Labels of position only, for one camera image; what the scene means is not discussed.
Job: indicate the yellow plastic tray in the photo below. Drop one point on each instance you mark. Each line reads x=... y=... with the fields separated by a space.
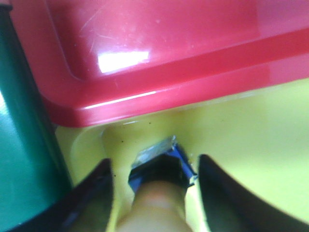
x=259 y=137

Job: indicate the red plastic tray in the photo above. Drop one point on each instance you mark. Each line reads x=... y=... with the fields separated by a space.
x=97 y=61

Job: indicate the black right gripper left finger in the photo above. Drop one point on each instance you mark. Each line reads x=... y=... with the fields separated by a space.
x=86 y=208

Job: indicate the green conveyor belt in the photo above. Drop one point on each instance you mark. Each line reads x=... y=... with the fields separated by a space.
x=33 y=175

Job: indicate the yellow mushroom push button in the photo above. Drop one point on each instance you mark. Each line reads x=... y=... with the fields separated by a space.
x=160 y=177

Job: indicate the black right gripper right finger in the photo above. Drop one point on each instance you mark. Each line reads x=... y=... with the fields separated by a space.
x=229 y=207

